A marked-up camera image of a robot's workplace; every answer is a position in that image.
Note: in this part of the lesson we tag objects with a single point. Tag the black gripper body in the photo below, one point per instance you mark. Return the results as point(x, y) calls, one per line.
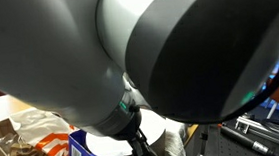
point(129, 122)

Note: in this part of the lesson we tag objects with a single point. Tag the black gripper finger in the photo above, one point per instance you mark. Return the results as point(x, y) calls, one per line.
point(143, 151)

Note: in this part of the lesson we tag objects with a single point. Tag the white paper plate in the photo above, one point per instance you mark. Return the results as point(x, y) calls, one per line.
point(150, 127)

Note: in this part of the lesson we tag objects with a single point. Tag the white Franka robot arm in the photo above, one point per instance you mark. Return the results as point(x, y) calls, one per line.
point(43, 45)

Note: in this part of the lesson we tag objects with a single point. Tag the white towel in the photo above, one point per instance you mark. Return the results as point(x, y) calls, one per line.
point(174, 142)

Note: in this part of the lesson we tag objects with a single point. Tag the aluminium extrusion rail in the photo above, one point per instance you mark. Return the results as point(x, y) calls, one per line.
point(270, 129)

